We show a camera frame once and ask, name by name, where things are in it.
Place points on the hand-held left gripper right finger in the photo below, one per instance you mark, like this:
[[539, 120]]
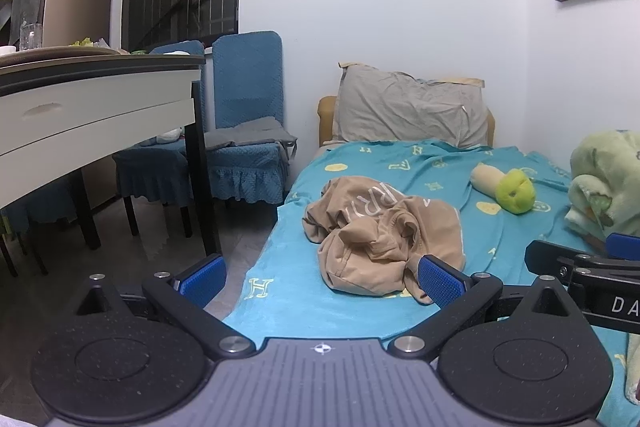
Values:
[[440, 279]]

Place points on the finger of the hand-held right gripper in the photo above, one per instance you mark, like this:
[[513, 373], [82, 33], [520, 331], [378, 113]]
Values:
[[622, 245], [555, 257]]

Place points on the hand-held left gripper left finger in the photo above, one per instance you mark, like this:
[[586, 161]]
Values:
[[202, 281]]

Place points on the tan shirt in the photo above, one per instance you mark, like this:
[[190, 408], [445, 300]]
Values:
[[380, 237]]

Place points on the green fleece blanket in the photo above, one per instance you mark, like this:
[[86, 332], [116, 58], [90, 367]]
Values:
[[600, 177]]

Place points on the green and beige plush toy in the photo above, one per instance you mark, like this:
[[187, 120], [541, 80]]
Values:
[[515, 194]]

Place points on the teal printed bedsheet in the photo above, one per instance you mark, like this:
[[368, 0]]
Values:
[[400, 162]]

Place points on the blue covered chair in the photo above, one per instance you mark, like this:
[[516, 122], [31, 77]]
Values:
[[150, 167], [247, 77]]

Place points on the small white plush toy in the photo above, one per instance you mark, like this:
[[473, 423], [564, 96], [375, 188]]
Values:
[[165, 137]]

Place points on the grey seat cushion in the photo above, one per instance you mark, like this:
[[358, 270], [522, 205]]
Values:
[[250, 134]]

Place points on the grey pillow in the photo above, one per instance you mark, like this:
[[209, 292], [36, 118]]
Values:
[[400, 107]]

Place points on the white table with dark legs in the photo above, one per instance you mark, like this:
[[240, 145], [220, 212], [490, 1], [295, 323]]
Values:
[[75, 107]]

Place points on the green leafy vegetables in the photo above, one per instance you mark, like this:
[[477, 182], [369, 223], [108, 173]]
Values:
[[82, 42]]

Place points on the clear drinking glass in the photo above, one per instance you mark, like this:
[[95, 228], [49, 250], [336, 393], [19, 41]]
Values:
[[31, 37]]

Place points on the white bowl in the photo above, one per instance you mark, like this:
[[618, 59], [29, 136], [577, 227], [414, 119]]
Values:
[[7, 50]]

